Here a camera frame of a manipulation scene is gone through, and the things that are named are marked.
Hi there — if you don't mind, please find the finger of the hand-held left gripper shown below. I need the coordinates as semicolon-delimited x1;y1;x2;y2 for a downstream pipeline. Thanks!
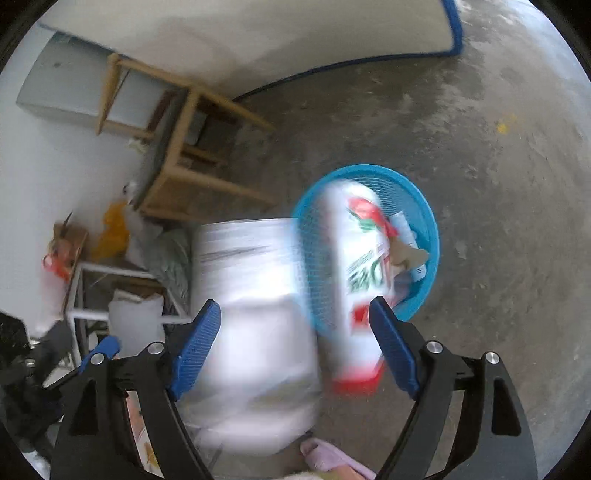
78;336;122;374

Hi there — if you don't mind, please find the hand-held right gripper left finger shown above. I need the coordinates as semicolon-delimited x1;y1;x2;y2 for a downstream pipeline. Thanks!
50;298;222;480

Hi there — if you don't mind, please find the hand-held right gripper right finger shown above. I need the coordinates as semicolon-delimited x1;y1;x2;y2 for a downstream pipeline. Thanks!
368;295;539;480

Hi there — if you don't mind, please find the white cup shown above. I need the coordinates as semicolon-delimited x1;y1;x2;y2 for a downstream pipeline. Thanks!
178;218;324;455

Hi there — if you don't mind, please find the white strawberry print bottle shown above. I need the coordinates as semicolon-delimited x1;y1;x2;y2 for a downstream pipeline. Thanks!
318;180;398;398

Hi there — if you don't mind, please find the blue plastic basket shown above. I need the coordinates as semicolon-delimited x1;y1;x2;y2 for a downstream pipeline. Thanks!
291;164;440;335

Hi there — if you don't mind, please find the white crumpled sheet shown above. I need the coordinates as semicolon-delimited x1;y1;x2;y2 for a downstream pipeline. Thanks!
108;290;167;352

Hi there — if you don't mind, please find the white side table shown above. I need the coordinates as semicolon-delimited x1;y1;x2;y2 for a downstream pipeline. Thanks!
65;261;195;370

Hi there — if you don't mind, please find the patterned tablecloth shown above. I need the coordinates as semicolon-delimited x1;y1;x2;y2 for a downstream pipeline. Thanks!
122;392;160;480

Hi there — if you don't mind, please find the grey plastic bag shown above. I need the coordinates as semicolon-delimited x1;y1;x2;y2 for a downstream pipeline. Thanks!
139;226;195;305

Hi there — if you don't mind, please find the red plastic bag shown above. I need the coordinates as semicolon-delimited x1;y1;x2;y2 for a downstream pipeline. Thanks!
42;251;75;282

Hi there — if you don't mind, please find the yellow plastic bag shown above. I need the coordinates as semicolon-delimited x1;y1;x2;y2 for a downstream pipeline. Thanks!
90;200;132;261

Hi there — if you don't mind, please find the cardboard box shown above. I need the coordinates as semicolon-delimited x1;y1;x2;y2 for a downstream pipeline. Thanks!
44;215;90;278

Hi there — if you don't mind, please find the pink slipper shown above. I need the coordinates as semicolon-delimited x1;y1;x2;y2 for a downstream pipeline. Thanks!
299;438;377;480

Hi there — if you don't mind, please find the wooden chair with dark seat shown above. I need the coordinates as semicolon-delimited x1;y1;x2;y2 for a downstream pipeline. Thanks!
95;53;278;224

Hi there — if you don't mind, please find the grey refrigerator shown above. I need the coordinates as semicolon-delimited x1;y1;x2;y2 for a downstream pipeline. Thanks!
16;32;153;139

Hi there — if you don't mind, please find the white mattress with blue edge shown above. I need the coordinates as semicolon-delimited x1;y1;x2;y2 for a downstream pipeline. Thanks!
37;0;465;100

